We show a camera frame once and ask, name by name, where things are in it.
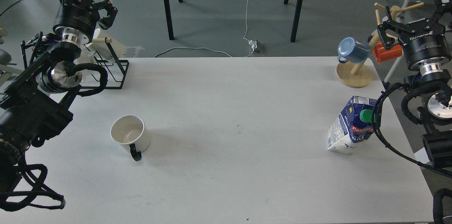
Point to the black wire rack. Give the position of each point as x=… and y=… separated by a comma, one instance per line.
x=116, y=74

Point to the blue white milk carton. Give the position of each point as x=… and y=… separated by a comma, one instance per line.
x=352, y=126

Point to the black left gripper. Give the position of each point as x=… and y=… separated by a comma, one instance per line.
x=69, y=16

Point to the white cup in rack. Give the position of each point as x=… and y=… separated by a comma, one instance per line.
x=98, y=50

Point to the white power adapter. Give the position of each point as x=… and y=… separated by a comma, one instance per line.
x=256, y=47

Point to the white mug black handle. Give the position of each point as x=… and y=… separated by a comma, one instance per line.
x=131, y=133

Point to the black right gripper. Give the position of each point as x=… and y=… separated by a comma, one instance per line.
x=420, y=40

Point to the blue mug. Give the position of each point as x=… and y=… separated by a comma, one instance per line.
x=349, y=49

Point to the orange mug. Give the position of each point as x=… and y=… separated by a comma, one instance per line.
x=382, y=55

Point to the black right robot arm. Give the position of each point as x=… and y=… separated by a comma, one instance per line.
x=428, y=96

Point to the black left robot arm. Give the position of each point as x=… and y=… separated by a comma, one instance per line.
x=36, y=104

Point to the wooden mug tree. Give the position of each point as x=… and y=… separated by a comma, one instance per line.
x=359, y=75

